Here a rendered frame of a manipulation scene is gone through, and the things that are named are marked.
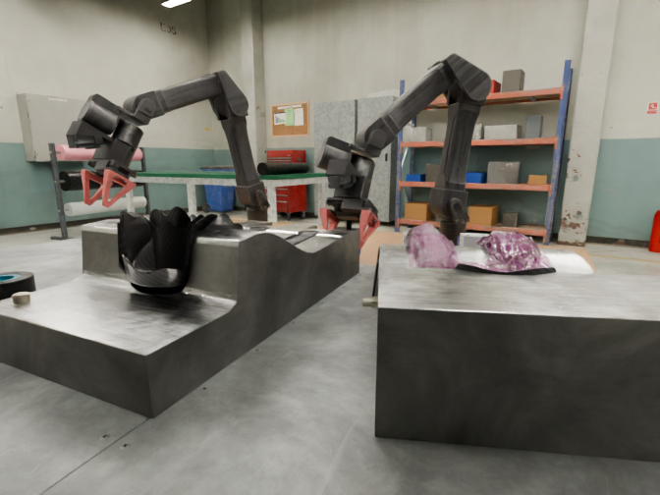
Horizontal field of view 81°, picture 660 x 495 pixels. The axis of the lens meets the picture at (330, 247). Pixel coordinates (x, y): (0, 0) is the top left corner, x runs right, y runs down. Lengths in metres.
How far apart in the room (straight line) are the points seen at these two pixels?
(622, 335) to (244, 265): 0.34
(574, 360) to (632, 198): 5.67
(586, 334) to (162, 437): 0.33
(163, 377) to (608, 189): 5.79
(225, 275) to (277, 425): 0.17
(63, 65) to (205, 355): 7.43
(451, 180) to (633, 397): 0.68
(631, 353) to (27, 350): 0.53
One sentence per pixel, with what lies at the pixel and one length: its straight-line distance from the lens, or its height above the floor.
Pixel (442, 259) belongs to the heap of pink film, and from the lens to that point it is 0.49.
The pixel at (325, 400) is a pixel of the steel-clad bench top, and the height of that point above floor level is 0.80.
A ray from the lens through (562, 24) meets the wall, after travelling 6.20.
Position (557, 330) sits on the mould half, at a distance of 0.32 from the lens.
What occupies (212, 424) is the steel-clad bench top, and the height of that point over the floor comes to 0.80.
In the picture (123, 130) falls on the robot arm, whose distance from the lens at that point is 1.04.
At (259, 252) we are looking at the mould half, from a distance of 0.46.
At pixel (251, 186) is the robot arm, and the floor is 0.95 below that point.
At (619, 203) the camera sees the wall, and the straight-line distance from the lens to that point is 5.98.
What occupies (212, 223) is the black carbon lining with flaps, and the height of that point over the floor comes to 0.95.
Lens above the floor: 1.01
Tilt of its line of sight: 12 degrees down
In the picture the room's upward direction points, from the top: straight up
